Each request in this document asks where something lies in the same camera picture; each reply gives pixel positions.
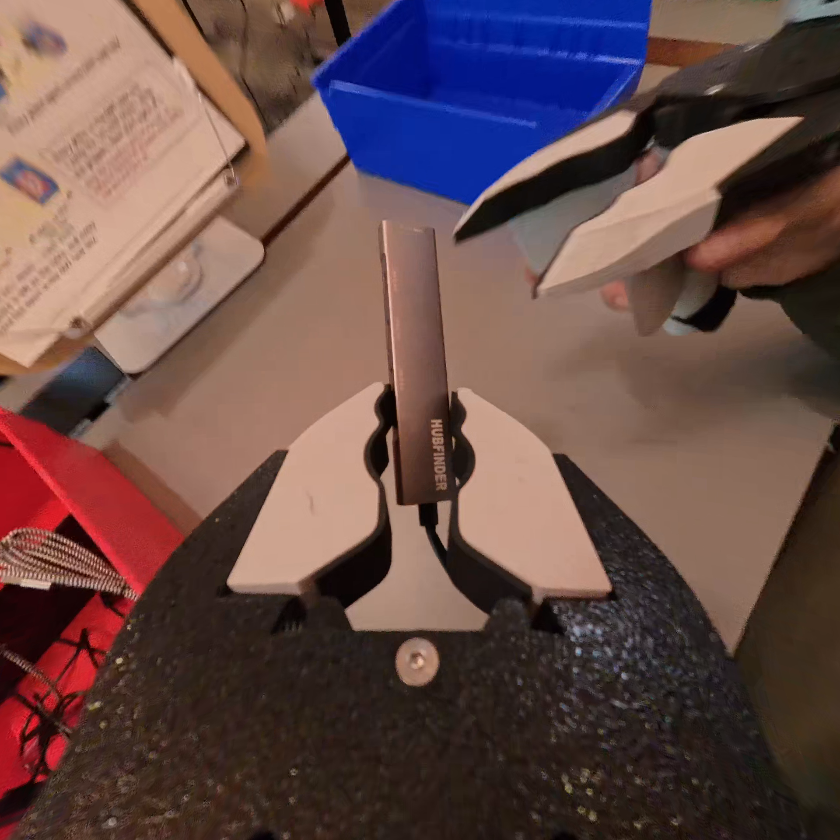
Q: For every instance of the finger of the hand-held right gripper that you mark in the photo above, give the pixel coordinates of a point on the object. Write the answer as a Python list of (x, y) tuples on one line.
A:
[(558, 164), (656, 216)]

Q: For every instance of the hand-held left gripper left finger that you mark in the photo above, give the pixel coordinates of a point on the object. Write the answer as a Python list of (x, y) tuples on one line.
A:
[(308, 512)]

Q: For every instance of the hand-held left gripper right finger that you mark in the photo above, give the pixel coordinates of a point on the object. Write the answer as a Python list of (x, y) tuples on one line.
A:
[(525, 512)]

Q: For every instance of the grey usb hub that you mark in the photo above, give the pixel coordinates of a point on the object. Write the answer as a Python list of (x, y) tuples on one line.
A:
[(417, 361)]

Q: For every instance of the person's right hand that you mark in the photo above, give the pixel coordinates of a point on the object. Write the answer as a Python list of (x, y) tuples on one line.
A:
[(774, 243)]

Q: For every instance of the blue plastic bin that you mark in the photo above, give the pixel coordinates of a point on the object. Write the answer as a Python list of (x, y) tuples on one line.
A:
[(459, 85)]

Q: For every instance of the red plastic bin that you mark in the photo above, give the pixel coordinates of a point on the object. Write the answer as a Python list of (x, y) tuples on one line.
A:
[(85, 485)]

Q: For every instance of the black pole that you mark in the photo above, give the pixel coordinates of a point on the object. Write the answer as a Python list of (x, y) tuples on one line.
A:
[(338, 19)]

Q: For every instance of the white document stand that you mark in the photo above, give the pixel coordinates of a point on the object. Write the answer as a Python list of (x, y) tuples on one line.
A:
[(223, 262)]

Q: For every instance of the person's leg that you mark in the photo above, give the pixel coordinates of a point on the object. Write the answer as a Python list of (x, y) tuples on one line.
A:
[(800, 623)]

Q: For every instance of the cardboard backing board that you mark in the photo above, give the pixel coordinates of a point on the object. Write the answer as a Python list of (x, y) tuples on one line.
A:
[(210, 72)]

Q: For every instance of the printed instruction sheet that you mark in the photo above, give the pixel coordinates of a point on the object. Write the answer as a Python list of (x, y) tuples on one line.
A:
[(98, 164)]

